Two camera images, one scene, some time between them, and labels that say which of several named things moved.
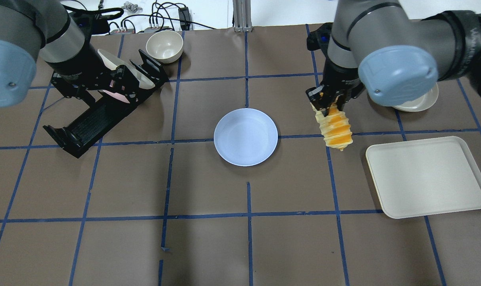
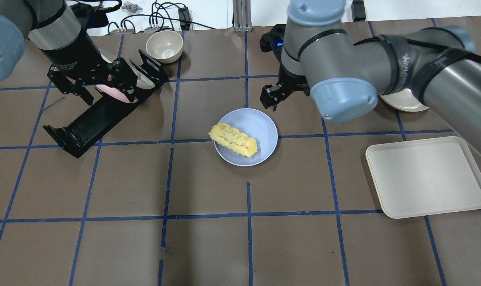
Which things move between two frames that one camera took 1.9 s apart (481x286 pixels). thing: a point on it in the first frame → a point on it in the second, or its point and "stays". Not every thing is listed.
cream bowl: x=165 y=46 stays
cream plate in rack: x=145 y=82 stays
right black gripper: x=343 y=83 → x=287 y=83
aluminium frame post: x=242 y=16 stays
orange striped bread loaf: x=335 y=126 → x=233 y=140
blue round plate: x=245 y=137 stays
